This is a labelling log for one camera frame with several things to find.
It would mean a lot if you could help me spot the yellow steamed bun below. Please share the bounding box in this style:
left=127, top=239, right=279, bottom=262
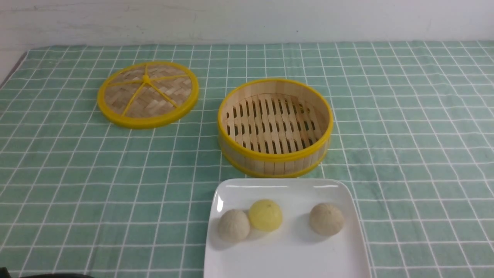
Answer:
left=247, top=199, right=283, bottom=232

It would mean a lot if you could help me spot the white steamed bun front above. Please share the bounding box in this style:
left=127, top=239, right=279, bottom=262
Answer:
left=218, top=209, right=251, bottom=243

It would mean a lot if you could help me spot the white steamed bun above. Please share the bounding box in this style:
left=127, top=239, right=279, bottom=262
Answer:
left=218, top=209, right=251, bottom=243
left=309, top=203, right=345, bottom=237

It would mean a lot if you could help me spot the white square plate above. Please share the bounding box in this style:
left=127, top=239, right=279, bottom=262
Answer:
left=203, top=178, right=372, bottom=278

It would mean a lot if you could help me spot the yellow-rimmed bamboo steamer basket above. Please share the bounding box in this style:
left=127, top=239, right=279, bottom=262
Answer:
left=217, top=78, right=335, bottom=178

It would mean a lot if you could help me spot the yellow-rimmed bamboo steamer lid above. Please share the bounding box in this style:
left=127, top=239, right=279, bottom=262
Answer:
left=97, top=61, right=200, bottom=129

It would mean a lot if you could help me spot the green checked tablecloth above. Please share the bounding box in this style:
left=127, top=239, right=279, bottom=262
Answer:
left=0, top=42, right=494, bottom=278

